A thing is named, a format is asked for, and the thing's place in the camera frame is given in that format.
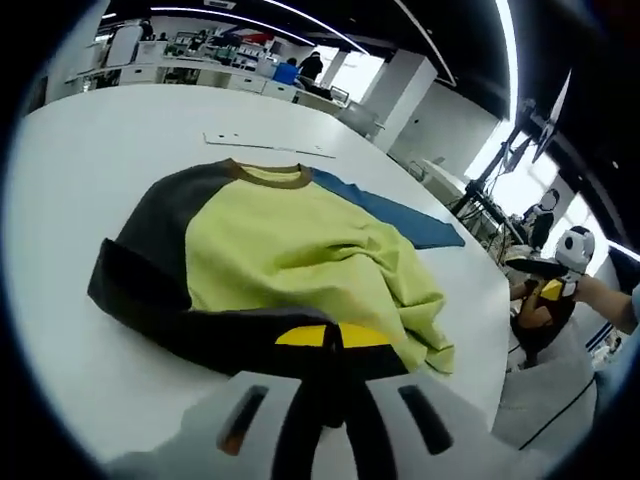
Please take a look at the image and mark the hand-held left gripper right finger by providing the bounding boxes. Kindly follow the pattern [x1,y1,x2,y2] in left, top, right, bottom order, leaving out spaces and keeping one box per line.
[335,322,556,480]

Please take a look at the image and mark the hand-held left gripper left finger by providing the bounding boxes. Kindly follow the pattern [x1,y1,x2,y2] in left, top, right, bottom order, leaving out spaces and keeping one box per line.
[107,323,337,480]

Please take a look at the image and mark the yellow grey blue garment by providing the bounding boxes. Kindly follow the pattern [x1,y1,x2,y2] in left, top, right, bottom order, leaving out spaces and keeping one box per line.
[85,157,467,379]

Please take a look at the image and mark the white template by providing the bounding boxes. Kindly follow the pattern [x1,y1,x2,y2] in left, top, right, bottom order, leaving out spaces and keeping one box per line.
[202,130,337,160]

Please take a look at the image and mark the black equipment stand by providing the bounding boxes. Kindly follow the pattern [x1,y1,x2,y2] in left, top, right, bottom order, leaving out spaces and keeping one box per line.
[449,97,574,236]

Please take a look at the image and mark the person's grey trousers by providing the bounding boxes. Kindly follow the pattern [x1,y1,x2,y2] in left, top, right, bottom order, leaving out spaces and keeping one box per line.
[492,349,601,451]

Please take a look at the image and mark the white square pillar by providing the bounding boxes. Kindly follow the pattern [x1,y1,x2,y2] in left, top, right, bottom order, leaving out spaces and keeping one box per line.
[384,49,441,156]

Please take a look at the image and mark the ceiling light strip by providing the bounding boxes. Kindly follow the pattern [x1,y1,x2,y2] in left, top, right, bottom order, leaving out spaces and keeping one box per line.
[494,0,519,119]

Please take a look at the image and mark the grey office chair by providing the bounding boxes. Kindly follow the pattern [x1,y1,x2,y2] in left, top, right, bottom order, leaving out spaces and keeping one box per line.
[337,99,386,141]

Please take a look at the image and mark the long white cabinet counter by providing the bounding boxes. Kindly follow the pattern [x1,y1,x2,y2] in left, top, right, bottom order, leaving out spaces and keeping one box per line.
[64,47,351,114]

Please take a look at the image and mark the white storage box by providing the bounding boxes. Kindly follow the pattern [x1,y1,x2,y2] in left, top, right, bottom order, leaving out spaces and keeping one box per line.
[137,40,169,64]

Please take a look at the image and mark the white upright panel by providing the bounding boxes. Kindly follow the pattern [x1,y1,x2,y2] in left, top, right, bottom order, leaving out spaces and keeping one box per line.
[102,23,144,69]

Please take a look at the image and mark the red blue wall sign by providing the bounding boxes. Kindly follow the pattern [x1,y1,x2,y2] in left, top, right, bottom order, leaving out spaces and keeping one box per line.
[219,27,276,51]

